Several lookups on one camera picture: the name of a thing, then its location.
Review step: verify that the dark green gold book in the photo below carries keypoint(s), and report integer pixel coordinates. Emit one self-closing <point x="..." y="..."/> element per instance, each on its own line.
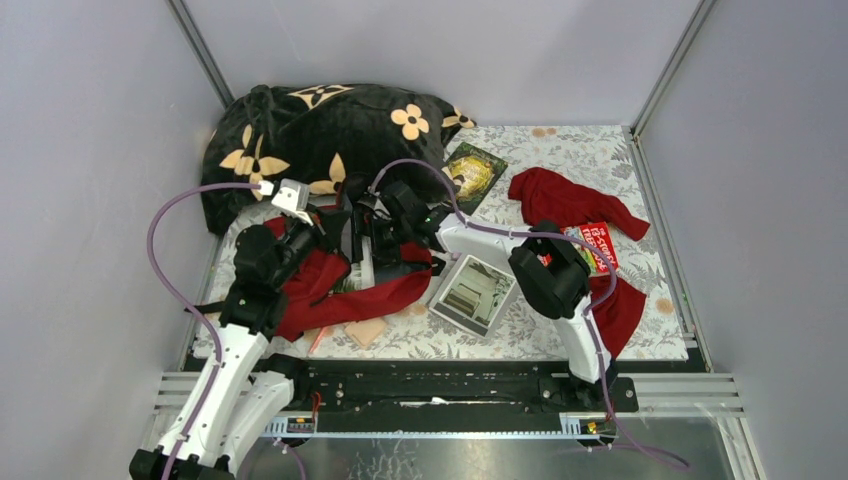
<point x="474" y="172"/>

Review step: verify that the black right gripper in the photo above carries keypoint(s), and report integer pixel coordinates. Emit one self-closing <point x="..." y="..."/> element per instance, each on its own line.
<point x="377" y="223"/>

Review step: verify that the red treehouse book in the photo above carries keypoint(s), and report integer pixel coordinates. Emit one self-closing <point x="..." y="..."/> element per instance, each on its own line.
<point x="601" y="257"/>

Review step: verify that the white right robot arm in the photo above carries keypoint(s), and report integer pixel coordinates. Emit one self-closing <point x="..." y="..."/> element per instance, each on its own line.
<point x="543" y="263"/>

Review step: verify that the red cloth garment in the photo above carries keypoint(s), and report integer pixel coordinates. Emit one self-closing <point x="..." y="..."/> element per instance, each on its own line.
<point x="547" y="195"/>

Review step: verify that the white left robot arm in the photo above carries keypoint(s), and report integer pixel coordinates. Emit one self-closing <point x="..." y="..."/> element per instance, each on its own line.
<point x="218" y="425"/>

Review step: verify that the orange pen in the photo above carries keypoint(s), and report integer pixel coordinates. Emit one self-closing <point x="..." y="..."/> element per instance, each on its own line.
<point x="319" y="336"/>

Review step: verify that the white palm leaf book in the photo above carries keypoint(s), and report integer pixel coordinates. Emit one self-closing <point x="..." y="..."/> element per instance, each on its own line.
<point x="362" y="274"/>

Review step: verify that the black floral blanket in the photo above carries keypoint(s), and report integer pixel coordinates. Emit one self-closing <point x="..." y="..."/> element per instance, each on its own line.
<point x="325" y="135"/>

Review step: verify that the grey interior photo book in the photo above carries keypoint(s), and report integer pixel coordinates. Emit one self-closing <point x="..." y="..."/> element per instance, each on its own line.
<point x="474" y="296"/>

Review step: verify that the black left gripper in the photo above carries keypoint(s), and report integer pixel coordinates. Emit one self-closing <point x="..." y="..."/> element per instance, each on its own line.
<point x="324" y="225"/>

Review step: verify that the floral table mat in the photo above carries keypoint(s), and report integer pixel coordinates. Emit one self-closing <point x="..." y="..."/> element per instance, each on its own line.
<point x="593" y="156"/>

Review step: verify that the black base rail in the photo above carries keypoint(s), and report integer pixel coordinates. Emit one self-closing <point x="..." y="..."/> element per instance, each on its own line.
<point x="451" y="397"/>

